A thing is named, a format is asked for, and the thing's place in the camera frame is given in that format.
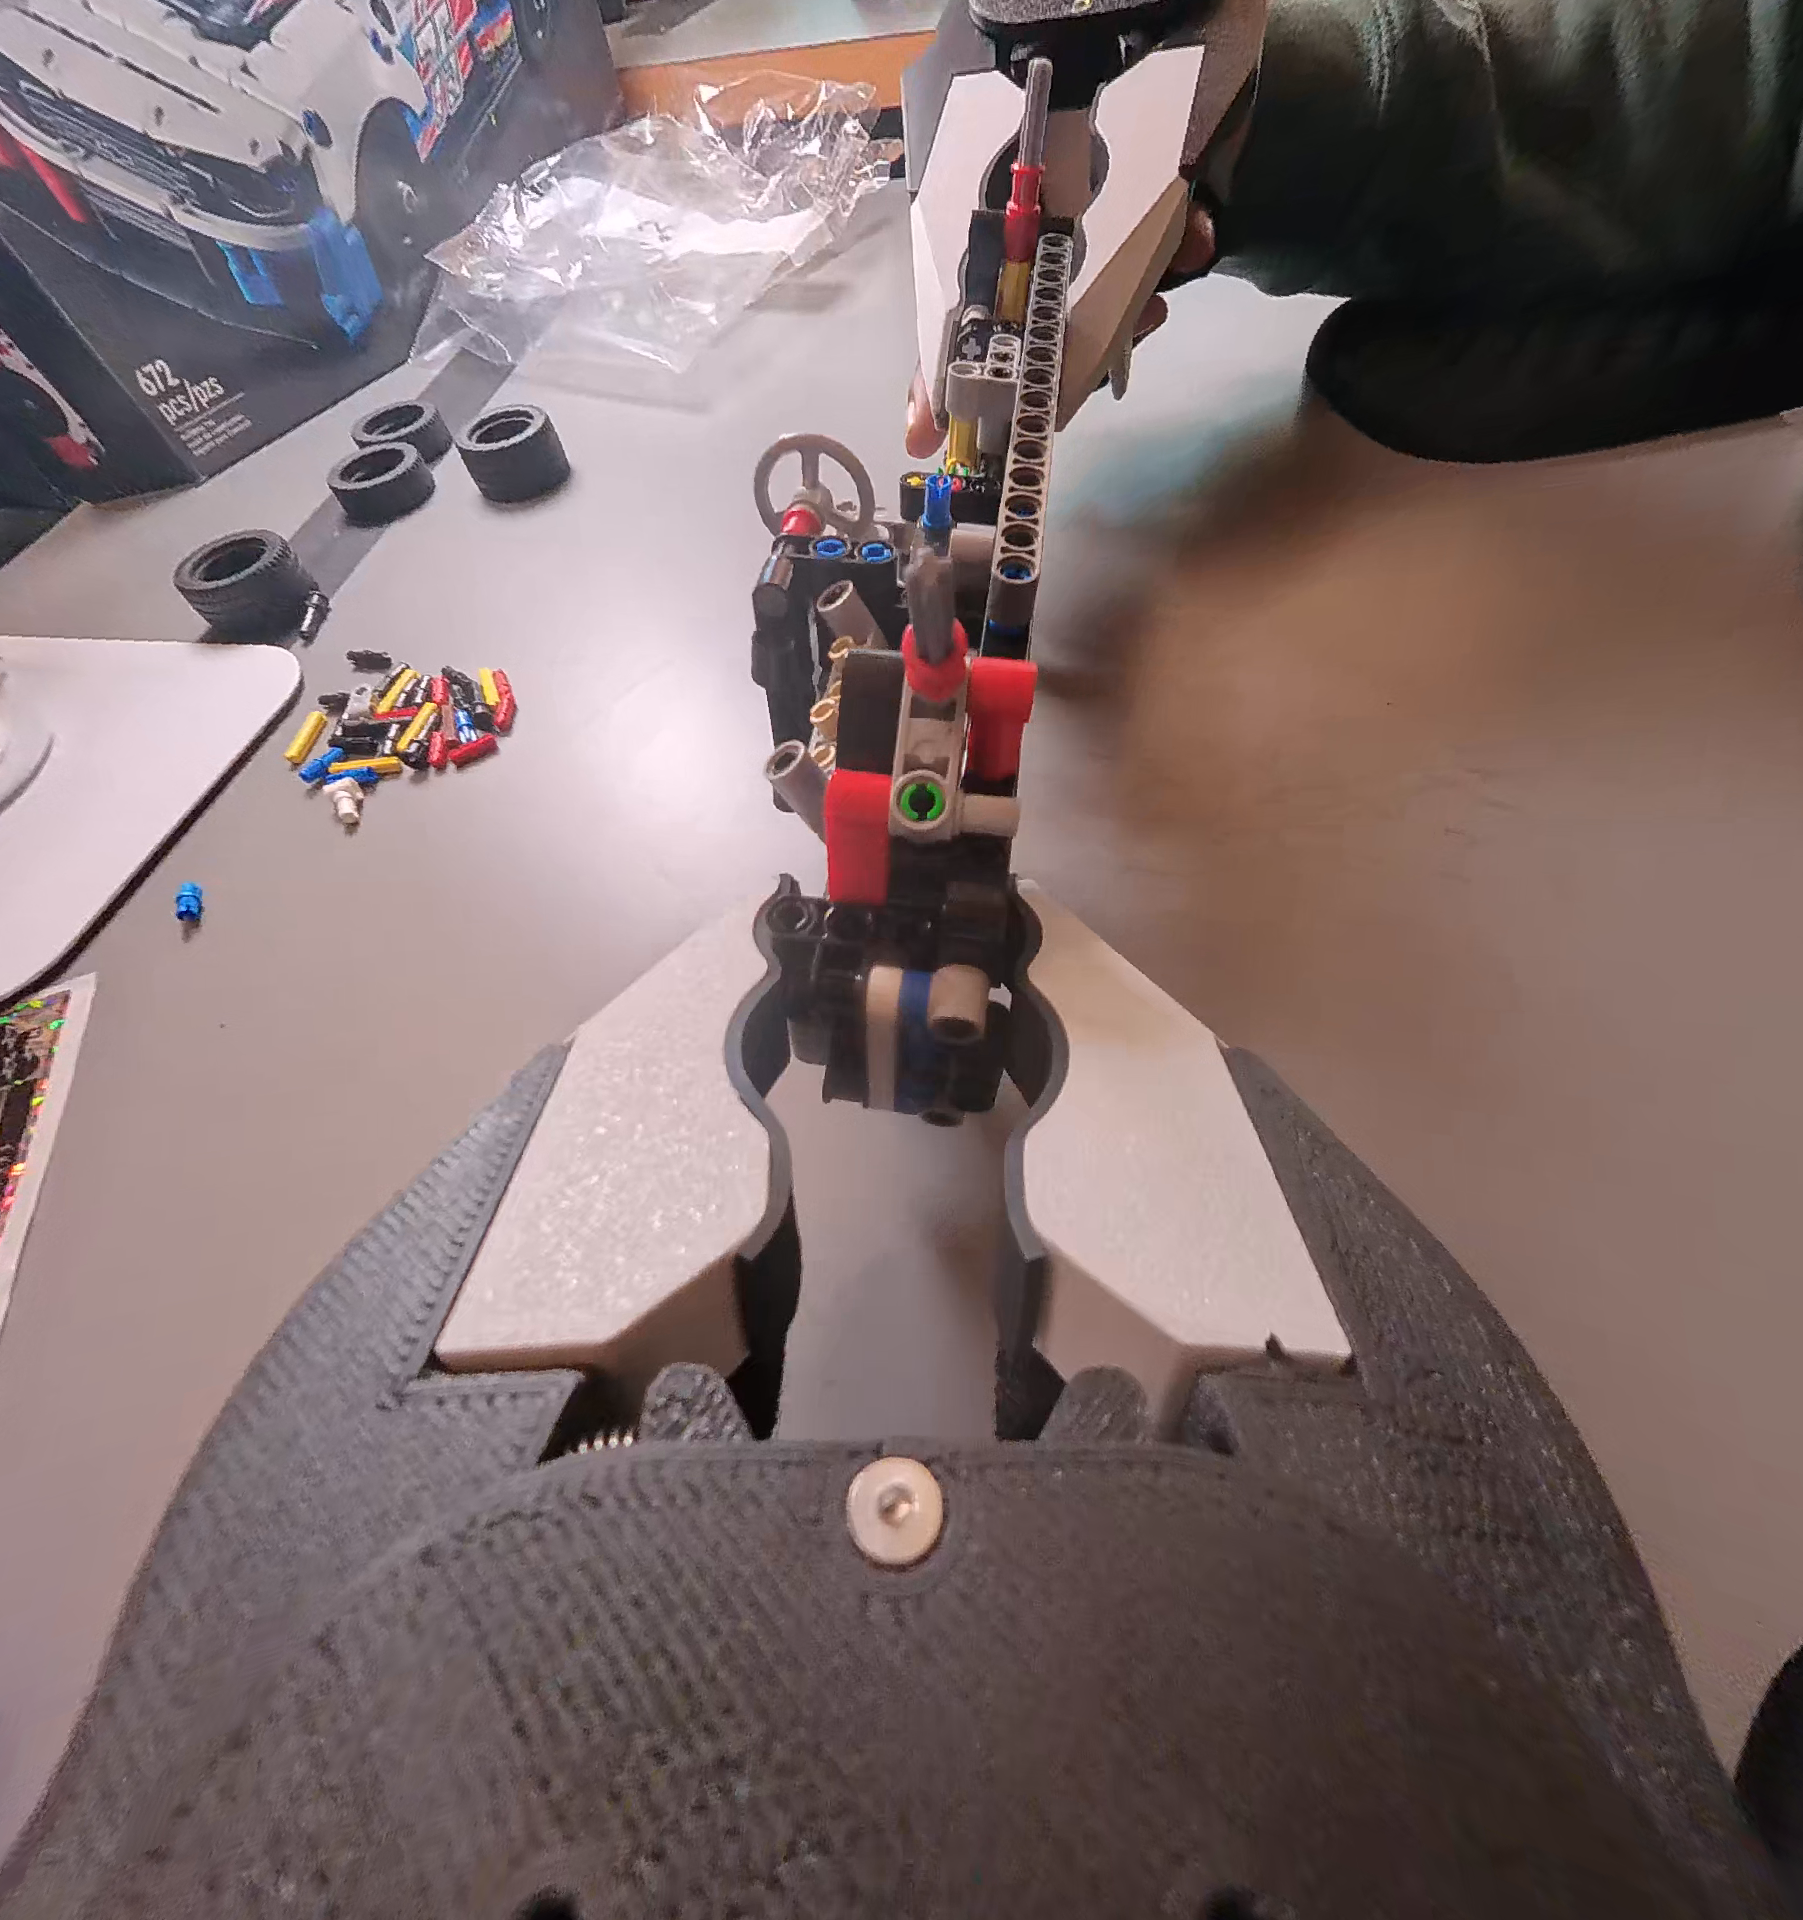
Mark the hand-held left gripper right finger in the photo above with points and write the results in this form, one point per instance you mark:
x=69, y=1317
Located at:
x=1173, y=1200

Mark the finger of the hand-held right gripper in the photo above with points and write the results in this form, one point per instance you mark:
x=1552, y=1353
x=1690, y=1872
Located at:
x=1141, y=164
x=961, y=149

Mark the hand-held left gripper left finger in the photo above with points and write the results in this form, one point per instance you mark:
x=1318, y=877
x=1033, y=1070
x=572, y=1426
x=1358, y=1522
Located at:
x=615, y=1200

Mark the lego car chassis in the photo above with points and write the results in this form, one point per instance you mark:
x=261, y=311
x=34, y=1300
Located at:
x=1029, y=449

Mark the person's right forearm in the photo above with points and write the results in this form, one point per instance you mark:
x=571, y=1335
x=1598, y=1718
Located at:
x=1517, y=195

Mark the white lego connector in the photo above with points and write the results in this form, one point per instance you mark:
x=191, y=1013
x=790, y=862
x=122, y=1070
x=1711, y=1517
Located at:
x=344, y=801

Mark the pile of lego pins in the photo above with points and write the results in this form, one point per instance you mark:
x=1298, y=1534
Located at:
x=422, y=719

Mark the black lego set box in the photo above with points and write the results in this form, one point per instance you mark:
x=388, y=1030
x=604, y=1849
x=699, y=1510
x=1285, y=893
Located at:
x=122, y=300

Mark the person's right hand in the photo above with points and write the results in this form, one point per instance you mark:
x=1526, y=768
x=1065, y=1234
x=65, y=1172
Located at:
x=1193, y=232

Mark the clear plastic bag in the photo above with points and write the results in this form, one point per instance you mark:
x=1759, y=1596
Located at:
x=632, y=239

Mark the black rubber tire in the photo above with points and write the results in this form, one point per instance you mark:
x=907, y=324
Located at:
x=243, y=607
x=378, y=510
x=513, y=481
x=406, y=449

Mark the colourful sticker sheet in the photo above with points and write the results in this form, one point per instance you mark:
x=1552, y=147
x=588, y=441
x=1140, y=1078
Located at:
x=2, y=1138

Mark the white stand base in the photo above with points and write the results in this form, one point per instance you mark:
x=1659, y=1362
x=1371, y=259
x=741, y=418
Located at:
x=137, y=780

